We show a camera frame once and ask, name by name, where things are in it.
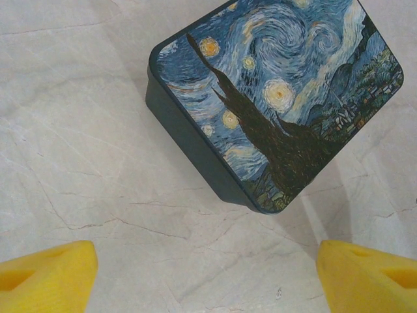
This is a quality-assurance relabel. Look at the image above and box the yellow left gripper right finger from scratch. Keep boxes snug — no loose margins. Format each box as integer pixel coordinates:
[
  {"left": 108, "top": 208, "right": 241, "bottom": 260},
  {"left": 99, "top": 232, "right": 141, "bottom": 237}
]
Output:
[{"left": 317, "top": 239, "right": 417, "bottom": 313}]

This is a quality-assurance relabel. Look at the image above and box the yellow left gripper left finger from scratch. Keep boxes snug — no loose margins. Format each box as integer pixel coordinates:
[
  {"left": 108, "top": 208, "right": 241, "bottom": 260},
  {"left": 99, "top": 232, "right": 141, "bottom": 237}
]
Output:
[{"left": 0, "top": 240, "right": 99, "bottom": 313}]

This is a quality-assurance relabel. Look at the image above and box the starry night print tin box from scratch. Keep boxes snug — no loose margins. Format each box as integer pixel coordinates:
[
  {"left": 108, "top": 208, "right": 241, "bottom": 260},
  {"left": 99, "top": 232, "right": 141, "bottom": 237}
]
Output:
[{"left": 145, "top": 0, "right": 405, "bottom": 215}]

